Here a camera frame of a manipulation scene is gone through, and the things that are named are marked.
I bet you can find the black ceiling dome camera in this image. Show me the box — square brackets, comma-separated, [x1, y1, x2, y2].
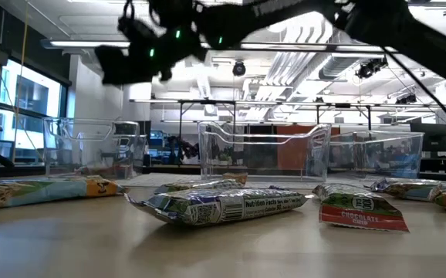
[232, 60, 247, 77]

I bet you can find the orange partition panel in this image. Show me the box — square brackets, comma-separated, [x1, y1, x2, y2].
[276, 125, 342, 171]

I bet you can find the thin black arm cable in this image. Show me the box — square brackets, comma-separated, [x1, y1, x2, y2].
[383, 48, 446, 132]

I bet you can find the wide clear plastic bin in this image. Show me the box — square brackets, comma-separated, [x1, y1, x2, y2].
[198, 120, 332, 183]

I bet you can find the blue Chewy granola bar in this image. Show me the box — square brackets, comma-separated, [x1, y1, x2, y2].
[369, 176, 444, 202]

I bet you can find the black metal rack frame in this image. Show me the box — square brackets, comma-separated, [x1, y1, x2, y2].
[130, 98, 373, 133]

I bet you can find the large glass window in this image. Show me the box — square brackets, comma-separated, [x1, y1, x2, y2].
[0, 57, 69, 165]

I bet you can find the long ceiling light strip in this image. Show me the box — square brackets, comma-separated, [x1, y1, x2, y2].
[41, 38, 131, 50]

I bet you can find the green silver snack bar wrapper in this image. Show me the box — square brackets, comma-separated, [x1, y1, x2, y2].
[124, 187, 311, 227]

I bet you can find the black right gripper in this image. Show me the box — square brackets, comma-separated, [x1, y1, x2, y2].
[94, 15, 178, 86]

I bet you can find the red chocolate chip granola bar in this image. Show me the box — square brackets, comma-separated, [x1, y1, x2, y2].
[312, 182, 411, 233]

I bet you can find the black computer monitor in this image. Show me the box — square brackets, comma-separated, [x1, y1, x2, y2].
[410, 122, 446, 154]

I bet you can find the narrow clear plastic bin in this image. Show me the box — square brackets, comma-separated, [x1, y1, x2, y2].
[42, 117, 149, 181]
[325, 130, 425, 181]

